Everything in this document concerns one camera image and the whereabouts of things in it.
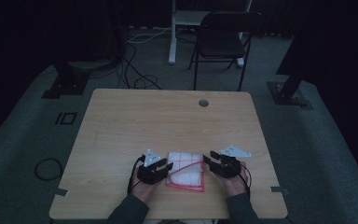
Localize black stand base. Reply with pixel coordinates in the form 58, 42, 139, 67
267, 74, 314, 111
41, 60, 90, 100

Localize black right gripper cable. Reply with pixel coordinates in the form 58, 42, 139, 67
237, 162, 253, 197

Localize white desk frame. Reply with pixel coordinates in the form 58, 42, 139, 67
168, 0, 253, 68

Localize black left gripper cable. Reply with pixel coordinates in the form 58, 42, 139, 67
126, 154, 146, 196

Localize white floor cable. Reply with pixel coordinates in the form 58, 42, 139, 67
126, 26, 172, 45

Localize black floor cables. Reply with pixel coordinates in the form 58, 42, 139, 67
116, 42, 163, 91

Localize dark curtain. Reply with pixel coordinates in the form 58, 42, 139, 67
275, 0, 358, 194

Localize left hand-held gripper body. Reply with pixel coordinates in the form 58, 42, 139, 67
136, 147, 166, 186

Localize white cloth with red grid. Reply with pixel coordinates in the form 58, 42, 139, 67
165, 150, 206, 193

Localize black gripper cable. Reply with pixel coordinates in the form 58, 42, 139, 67
126, 154, 146, 196
237, 162, 253, 197

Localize black folding chair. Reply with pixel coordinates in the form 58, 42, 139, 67
188, 11, 264, 92

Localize person's right hand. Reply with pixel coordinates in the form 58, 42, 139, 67
220, 161, 251, 198

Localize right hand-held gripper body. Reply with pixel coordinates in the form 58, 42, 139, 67
213, 144, 253, 180

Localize person's left hand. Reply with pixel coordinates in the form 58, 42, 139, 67
131, 173, 163, 205

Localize grey tape piece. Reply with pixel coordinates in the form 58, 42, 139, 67
53, 187, 70, 198
269, 185, 290, 197

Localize grey round floor base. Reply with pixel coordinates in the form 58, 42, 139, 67
66, 58, 119, 71

